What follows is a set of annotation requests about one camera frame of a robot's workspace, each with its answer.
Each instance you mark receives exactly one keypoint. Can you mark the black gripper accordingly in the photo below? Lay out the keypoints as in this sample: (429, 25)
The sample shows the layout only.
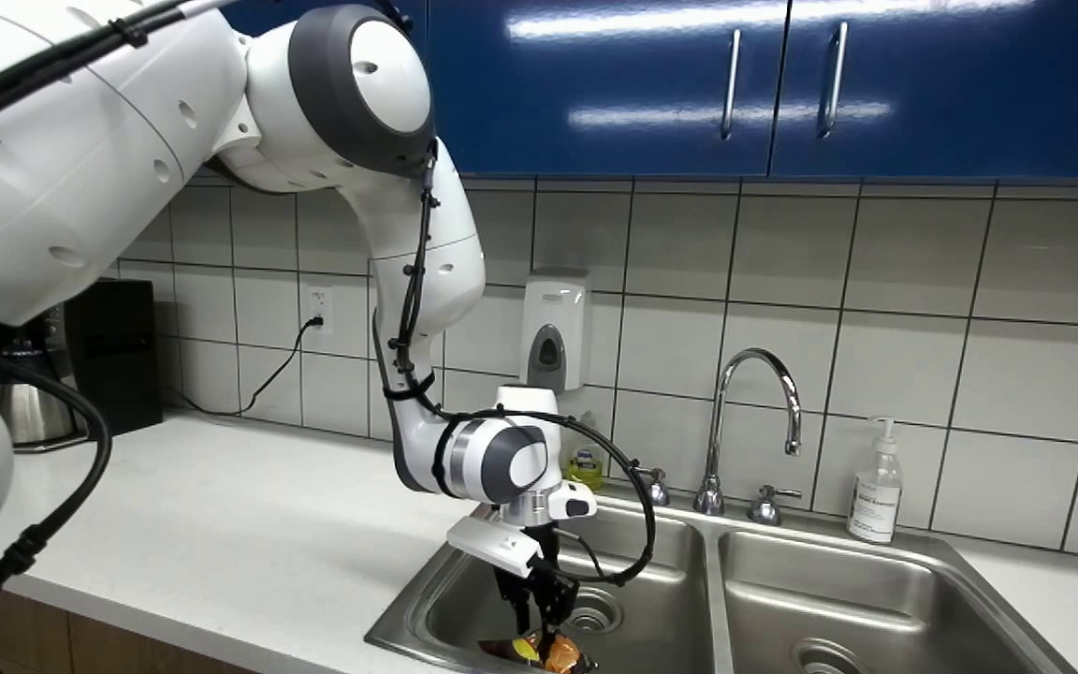
(542, 598)

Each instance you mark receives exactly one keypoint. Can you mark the black chips packet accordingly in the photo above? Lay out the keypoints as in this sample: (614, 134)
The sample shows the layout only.
(552, 652)

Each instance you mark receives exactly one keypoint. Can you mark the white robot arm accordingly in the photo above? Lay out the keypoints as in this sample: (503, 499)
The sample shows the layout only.
(111, 112)

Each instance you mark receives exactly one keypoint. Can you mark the stainless steel double sink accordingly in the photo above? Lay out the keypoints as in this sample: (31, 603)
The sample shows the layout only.
(733, 598)

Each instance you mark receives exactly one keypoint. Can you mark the green dish soap bottle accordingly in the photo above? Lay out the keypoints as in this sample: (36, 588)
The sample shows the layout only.
(580, 454)

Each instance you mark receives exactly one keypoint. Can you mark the chrome gooseneck faucet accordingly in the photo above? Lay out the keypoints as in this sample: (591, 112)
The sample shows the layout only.
(745, 444)

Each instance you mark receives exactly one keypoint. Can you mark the clear hand soap bottle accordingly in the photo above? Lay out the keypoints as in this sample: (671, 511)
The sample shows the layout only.
(877, 491)

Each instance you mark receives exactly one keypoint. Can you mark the black appliance on counter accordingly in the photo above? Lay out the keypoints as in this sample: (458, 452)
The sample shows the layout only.
(113, 351)

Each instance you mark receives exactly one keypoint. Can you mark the blue upper cabinets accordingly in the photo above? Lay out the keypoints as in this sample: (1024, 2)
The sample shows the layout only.
(937, 92)

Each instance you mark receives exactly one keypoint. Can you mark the steel kettle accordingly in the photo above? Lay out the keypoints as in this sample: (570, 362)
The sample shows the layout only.
(31, 412)

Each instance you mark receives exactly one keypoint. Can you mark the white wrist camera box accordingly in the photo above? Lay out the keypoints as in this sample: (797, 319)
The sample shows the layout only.
(496, 545)

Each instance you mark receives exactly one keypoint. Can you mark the white wall soap dispenser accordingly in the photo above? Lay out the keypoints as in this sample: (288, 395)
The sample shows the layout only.
(556, 328)

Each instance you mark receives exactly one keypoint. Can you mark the white wall outlet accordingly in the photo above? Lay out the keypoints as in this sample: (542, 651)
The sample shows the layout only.
(317, 309)

